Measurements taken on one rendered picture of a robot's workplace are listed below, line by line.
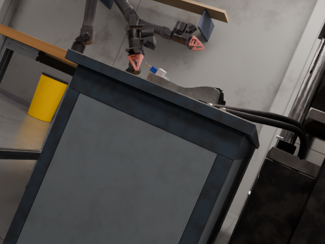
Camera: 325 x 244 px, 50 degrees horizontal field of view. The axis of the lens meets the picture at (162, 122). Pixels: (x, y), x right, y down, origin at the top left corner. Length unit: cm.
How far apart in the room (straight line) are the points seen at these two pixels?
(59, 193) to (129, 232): 29
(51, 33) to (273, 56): 331
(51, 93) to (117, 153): 373
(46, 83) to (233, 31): 253
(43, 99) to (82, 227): 374
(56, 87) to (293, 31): 309
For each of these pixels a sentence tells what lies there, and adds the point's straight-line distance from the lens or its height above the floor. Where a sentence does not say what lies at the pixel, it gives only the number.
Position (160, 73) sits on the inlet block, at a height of 91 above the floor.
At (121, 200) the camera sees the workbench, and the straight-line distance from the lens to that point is 119.
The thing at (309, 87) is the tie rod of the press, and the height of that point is 112.
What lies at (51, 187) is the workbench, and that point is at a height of 33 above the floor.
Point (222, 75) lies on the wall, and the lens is 452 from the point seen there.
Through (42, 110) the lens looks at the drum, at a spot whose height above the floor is 13.
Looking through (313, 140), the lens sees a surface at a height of 93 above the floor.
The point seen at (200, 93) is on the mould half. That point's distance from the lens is 174.
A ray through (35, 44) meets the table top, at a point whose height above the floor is 77.
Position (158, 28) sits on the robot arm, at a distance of 229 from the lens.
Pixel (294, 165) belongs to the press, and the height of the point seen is 74.
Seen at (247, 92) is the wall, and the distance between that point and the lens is 443.
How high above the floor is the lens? 72
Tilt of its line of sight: 1 degrees down
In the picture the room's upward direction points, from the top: 23 degrees clockwise
